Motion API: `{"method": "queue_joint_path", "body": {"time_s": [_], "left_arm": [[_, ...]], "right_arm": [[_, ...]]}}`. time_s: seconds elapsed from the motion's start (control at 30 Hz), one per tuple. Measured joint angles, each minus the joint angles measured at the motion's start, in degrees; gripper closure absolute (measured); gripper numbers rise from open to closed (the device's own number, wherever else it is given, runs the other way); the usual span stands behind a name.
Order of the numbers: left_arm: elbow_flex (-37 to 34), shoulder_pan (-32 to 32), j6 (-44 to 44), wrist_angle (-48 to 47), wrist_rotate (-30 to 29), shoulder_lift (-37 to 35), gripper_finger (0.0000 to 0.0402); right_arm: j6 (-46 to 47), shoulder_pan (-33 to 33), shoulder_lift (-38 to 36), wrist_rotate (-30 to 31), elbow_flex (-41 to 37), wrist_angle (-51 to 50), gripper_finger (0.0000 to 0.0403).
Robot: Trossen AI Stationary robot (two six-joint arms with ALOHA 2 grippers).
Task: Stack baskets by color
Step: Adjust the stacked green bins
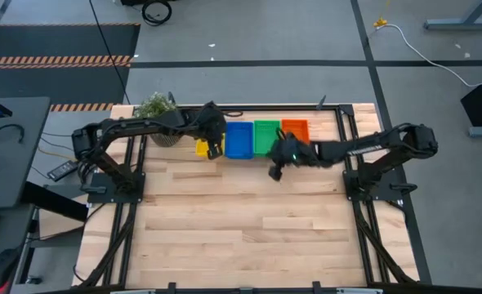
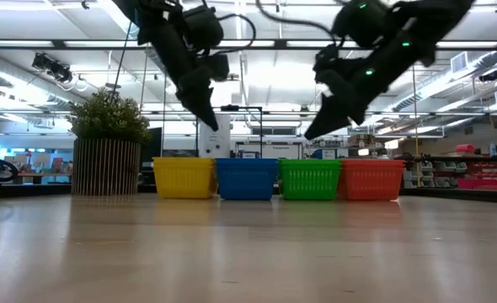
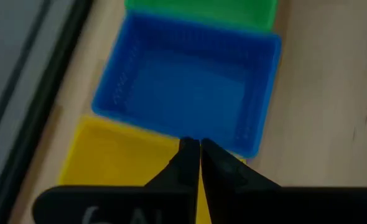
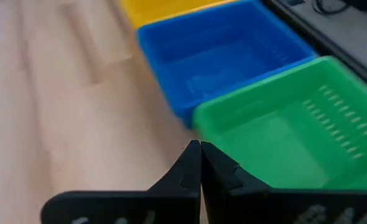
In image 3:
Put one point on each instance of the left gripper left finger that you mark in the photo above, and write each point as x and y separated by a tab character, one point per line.
124	205

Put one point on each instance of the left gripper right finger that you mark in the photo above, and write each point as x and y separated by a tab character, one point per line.
264	205

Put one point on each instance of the yellow plastic basket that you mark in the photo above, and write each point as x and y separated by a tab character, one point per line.
109	155

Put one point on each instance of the blue plastic basket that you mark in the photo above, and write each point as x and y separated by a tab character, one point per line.
186	93

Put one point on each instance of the green plastic basket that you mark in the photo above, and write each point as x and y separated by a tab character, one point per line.
217	12

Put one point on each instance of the black aluminium rig frame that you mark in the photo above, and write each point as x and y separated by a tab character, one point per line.
42	102

